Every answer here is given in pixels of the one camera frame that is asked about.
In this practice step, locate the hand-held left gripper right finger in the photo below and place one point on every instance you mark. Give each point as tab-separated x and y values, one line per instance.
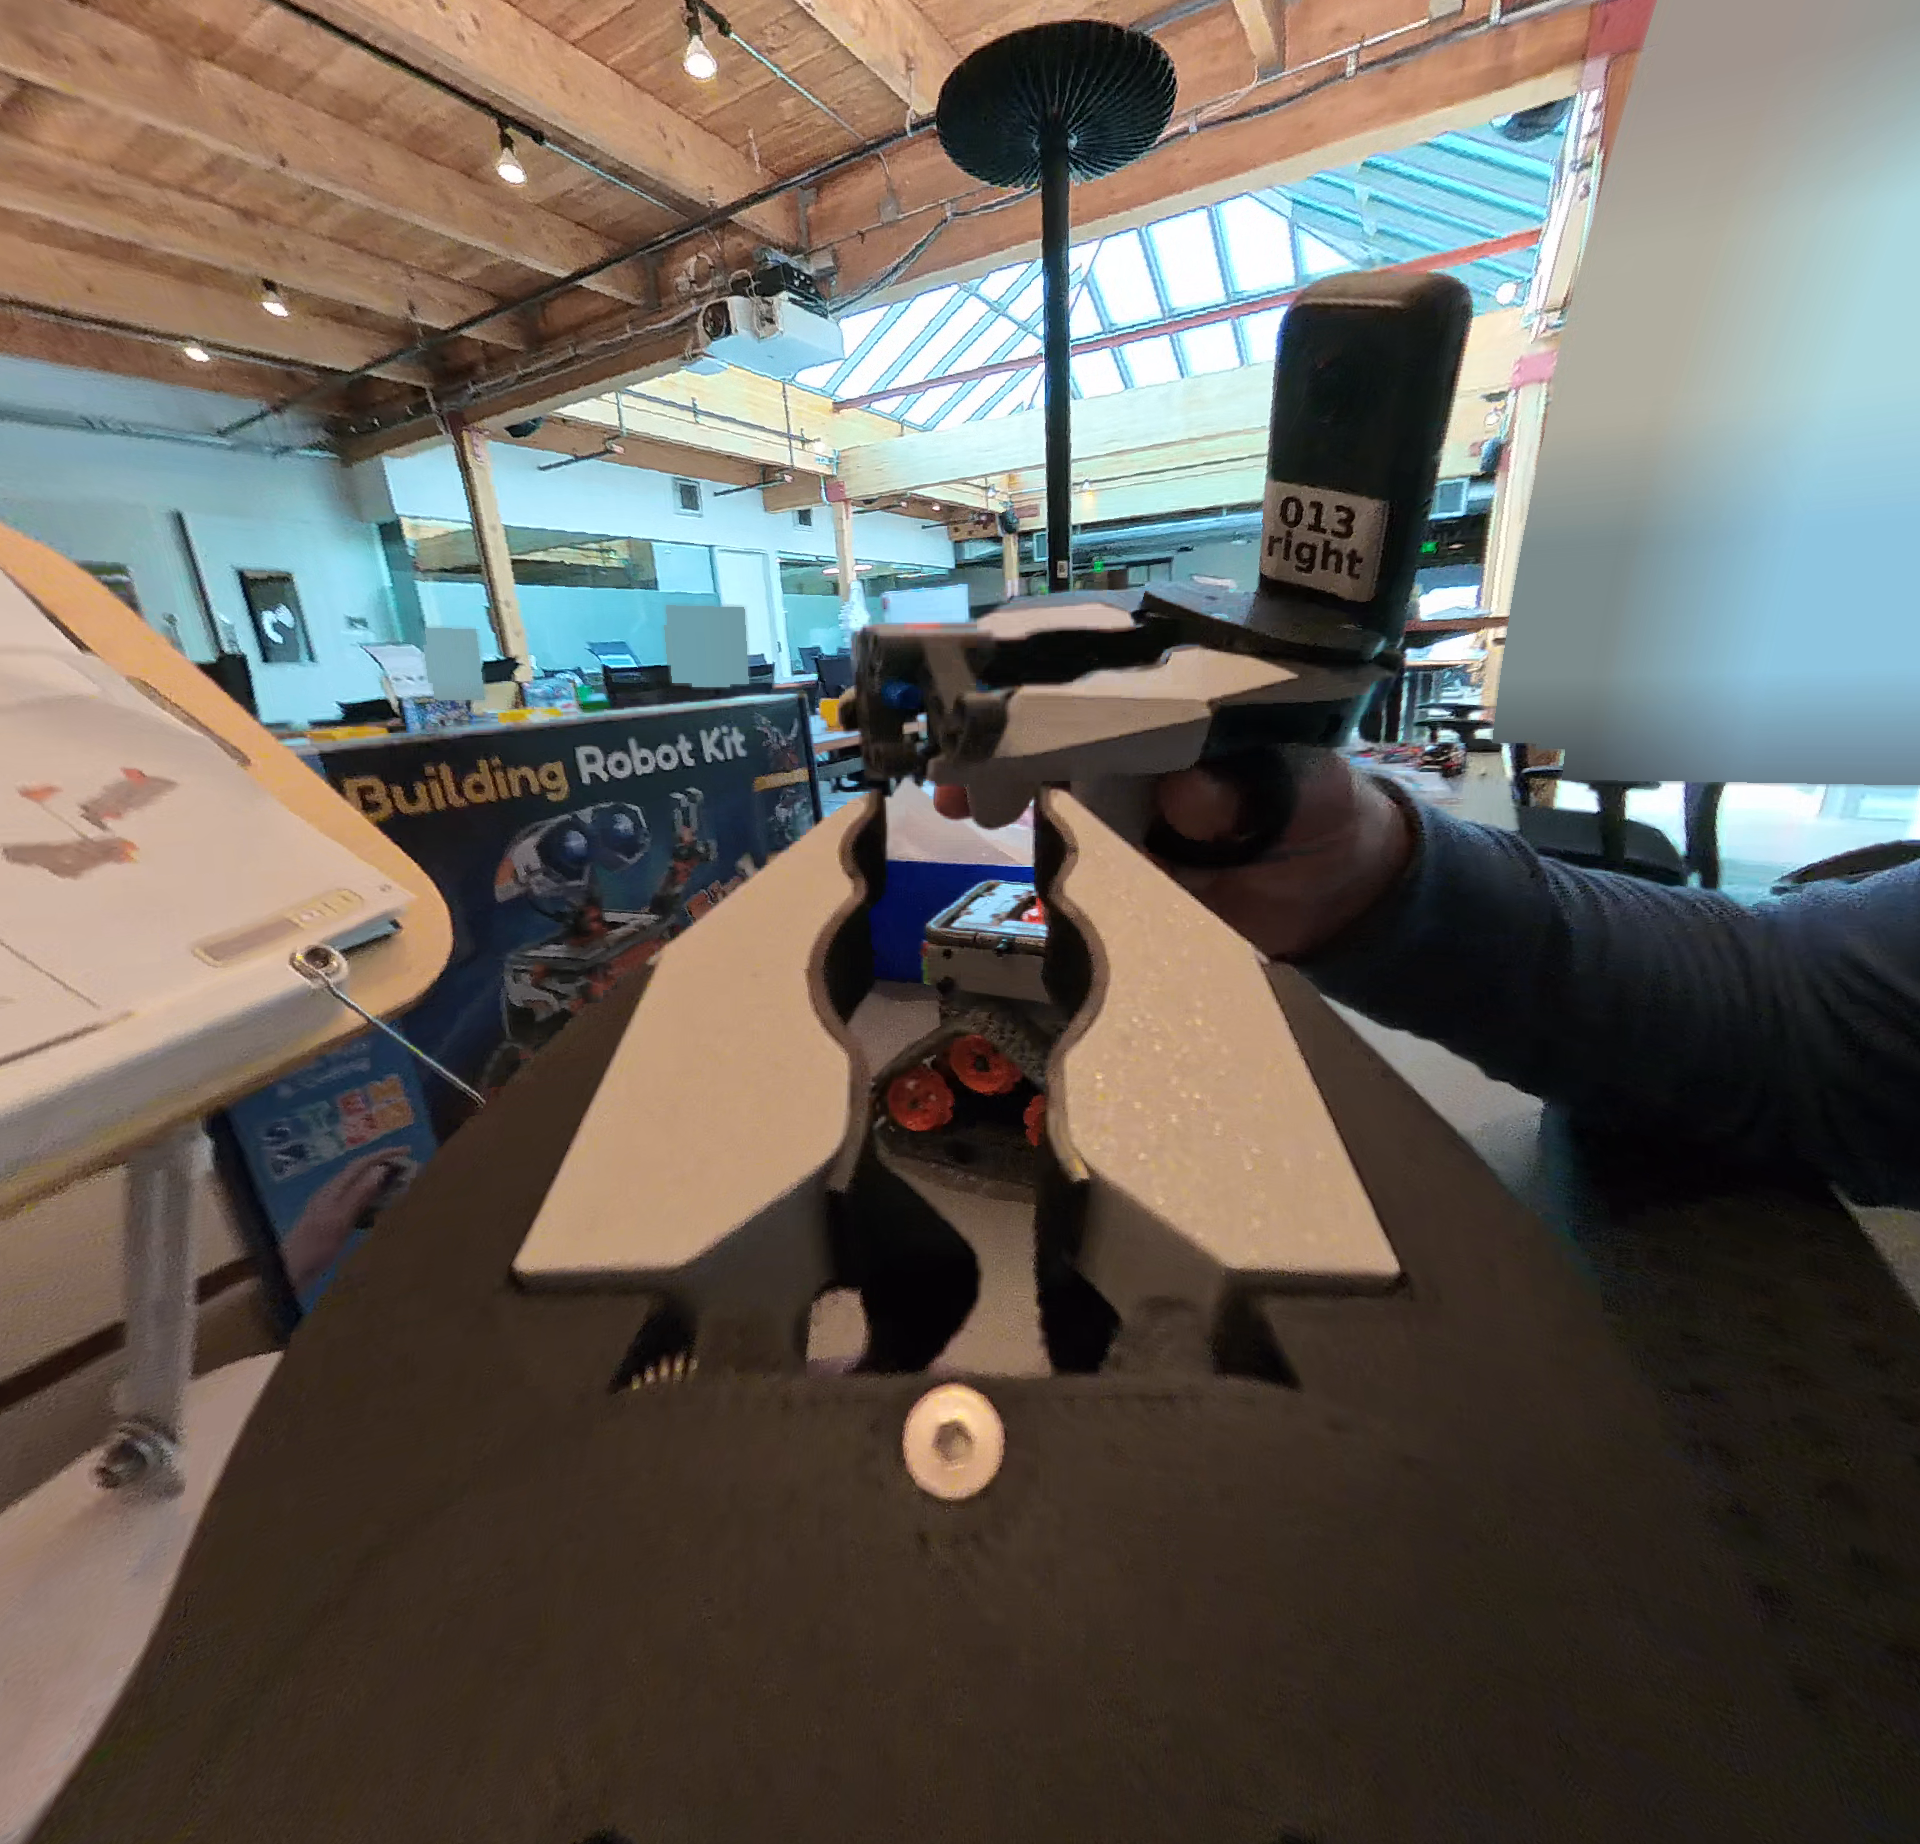
1217	1125

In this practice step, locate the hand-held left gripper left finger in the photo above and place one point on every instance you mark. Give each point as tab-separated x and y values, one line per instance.
705	1111

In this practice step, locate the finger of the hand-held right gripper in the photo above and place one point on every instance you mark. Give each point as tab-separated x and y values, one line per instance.
1065	624
1112	720

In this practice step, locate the grey orange brick assembly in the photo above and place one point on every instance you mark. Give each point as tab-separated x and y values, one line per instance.
960	705

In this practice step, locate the person's right forearm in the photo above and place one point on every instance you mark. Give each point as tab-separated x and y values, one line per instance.
1650	1006

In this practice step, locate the person's right hand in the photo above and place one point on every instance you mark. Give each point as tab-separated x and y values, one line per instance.
1352	856

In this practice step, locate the black ceiling pole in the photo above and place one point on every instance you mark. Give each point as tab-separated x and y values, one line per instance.
1057	373

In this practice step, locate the grey tracked toy robot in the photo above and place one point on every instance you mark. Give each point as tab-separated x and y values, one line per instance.
977	931

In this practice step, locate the blue plastic bin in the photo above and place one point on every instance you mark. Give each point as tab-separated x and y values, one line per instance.
907	915

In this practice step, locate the dark blue robot kit box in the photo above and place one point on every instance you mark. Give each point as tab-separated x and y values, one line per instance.
602	826

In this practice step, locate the white ceiling projector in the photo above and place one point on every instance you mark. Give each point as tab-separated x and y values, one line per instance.
773	338

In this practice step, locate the black office chair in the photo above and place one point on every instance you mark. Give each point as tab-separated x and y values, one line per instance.
1612	826

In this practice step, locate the white instruction booklet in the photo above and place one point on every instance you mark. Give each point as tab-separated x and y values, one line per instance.
122	856

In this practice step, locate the black wall sign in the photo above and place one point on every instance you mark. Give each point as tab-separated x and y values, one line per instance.
277	615

